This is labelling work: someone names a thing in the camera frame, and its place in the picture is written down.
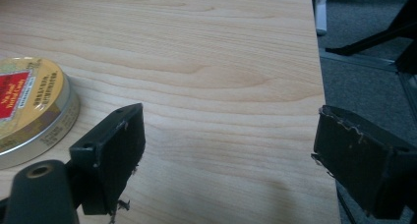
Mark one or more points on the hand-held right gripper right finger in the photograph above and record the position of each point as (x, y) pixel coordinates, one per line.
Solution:
(357, 161)

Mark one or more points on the black metal stand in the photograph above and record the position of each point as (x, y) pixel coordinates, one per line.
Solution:
(380, 30)

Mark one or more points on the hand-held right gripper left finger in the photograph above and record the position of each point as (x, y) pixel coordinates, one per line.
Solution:
(111, 158)

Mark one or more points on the grey metal floor rail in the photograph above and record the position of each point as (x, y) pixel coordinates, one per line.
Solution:
(377, 70)

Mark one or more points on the white furniture leg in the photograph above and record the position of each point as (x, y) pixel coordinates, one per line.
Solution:
(321, 9)

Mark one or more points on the round yellow candy tin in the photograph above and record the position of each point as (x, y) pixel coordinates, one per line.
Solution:
(29, 109)

